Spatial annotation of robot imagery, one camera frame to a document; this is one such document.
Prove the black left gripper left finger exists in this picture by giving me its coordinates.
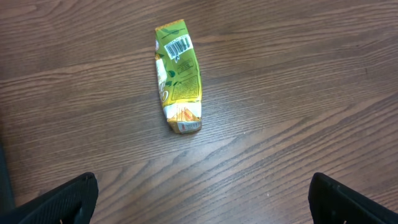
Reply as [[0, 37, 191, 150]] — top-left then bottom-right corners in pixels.
[[1, 172, 99, 224]]

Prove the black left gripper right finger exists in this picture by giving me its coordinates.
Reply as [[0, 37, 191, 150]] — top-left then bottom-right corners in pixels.
[[308, 172, 397, 224]]

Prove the green yellow snack packet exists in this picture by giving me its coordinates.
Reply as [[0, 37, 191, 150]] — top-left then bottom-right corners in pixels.
[[155, 19, 203, 134]]

